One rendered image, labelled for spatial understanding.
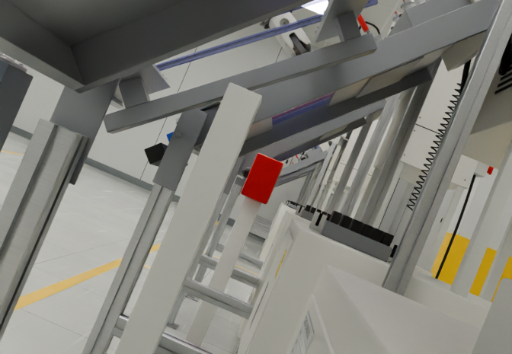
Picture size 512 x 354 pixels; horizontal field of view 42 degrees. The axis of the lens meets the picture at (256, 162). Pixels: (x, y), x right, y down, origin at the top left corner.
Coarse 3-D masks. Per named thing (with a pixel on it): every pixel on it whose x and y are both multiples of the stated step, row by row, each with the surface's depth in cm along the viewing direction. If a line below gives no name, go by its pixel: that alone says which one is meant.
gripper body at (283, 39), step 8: (280, 16) 146; (288, 16) 146; (264, 24) 149; (272, 24) 147; (280, 24) 146; (288, 32) 145; (296, 32) 145; (304, 32) 145; (280, 40) 148; (288, 40) 145; (304, 40) 145; (288, 48) 146; (288, 56) 153
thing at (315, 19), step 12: (372, 0) 120; (288, 24) 119; (300, 24) 120; (252, 36) 119; (264, 36) 119; (216, 48) 119; (228, 48) 119; (168, 60) 119; (180, 60) 119; (192, 60) 120
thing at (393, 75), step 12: (444, 48) 177; (420, 60) 148; (432, 60) 194; (384, 72) 145; (396, 72) 153; (408, 72) 201; (360, 84) 182; (372, 84) 156; (384, 84) 167; (336, 96) 187; (348, 96) 200; (360, 96) 174
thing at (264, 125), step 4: (264, 120) 178; (268, 120) 181; (256, 124) 179; (260, 124) 182; (264, 124) 186; (268, 124) 190; (252, 128) 184; (256, 128) 187; (260, 128) 191; (264, 128) 196; (268, 128) 200; (272, 128) 204; (248, 132) 191; (252, 132) 195; (256, 132) 199; (260, 132) 203; (248, 136) 201; (252, 136) 205
